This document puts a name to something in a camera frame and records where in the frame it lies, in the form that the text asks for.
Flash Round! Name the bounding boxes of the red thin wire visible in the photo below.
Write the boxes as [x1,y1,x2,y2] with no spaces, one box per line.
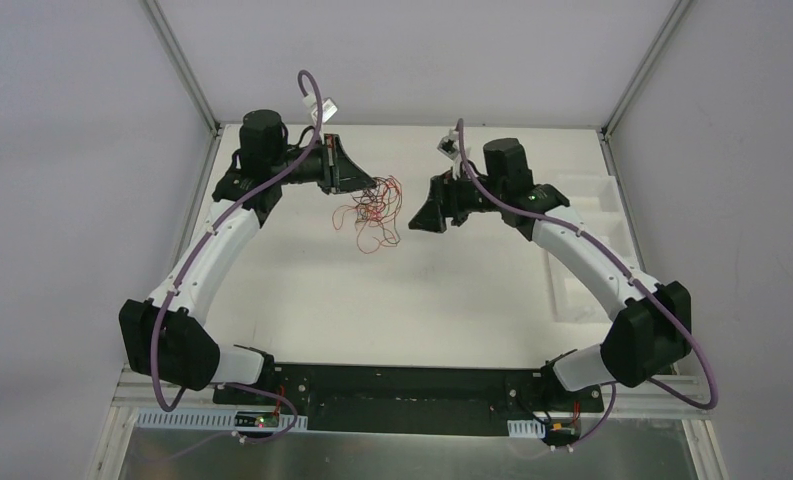
[331,176,404,256]

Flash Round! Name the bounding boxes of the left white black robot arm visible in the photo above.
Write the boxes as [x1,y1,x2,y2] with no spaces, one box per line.
[119,109,375,405]

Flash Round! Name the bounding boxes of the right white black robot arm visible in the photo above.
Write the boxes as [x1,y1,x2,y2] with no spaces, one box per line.
[409,133,691,410]

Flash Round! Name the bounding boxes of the white foam compartment tray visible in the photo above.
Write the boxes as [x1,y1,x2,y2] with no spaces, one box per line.
[541,173,639,324]

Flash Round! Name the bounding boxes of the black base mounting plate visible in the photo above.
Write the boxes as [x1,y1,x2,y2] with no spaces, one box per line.
[211,362,605,438]

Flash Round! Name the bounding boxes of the left green controller board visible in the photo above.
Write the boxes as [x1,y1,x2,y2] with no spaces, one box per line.
[234,412,280,430]

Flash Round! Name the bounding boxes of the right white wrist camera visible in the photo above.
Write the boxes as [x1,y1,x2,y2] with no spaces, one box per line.
[437,129,470,168]

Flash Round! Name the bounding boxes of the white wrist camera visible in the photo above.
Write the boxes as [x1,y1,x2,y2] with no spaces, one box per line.
[303,94,338,125]
[437,129,470,168]

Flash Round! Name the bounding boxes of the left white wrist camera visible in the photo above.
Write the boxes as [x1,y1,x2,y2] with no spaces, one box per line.
[303,94,338,125]

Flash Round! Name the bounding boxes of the right aluminium corner post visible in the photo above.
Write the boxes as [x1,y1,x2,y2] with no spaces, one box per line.
[601,0,696,142]

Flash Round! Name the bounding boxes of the aluminium corner post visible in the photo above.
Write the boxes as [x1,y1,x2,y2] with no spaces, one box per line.
[601,0,696,142]
[139,0,221,137]

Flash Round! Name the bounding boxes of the left aluminium corner post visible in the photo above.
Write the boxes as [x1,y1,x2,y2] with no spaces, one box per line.
[139,0,221,137]

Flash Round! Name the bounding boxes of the right white slotted cable duct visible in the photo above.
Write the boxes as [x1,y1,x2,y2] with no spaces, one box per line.
[507,419,546,439]

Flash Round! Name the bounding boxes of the white slotted cable duct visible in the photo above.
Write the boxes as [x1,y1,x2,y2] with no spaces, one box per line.
[507,419,546,439]
[135,408,308,433]

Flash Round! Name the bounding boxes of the left white slotted cable duct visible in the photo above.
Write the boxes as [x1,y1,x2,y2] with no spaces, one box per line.
[135,408,308,433]

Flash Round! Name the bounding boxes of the aluminium front frame rail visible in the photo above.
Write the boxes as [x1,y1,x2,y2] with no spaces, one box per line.
[111,366,711,420]

